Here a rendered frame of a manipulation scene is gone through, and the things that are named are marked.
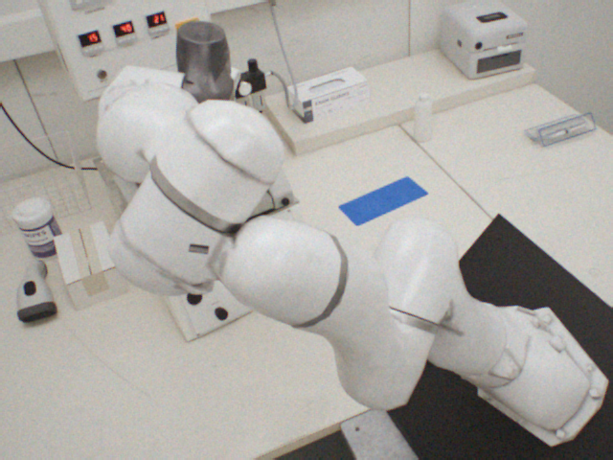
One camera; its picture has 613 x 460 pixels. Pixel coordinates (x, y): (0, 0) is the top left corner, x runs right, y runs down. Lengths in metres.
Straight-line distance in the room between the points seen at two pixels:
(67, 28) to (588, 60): 2.05
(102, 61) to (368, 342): 0.96
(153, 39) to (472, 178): 0.89
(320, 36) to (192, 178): 1.56
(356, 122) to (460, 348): 1.15
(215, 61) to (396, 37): 1.31
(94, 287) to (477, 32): 1.32
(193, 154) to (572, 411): 0.70
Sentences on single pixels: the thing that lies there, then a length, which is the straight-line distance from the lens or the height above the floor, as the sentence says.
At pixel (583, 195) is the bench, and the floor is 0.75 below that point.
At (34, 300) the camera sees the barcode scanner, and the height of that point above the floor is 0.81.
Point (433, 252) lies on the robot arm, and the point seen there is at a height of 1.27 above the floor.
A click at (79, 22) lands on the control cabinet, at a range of 1.48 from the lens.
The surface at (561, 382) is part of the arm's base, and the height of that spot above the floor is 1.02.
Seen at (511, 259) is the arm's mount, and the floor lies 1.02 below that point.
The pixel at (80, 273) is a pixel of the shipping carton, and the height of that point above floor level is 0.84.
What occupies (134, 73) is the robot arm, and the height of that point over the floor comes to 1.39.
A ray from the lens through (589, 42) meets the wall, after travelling 2.84.
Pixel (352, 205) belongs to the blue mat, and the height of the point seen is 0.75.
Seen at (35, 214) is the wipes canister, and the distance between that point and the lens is 1.71.
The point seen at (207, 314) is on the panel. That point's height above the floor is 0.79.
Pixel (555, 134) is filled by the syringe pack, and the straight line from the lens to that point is 1.96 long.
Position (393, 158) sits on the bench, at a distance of 1.88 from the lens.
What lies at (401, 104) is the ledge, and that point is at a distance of 2.04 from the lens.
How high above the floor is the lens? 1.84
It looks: 40 degrees down
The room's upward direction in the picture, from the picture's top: 6 degrees counter-clockwise
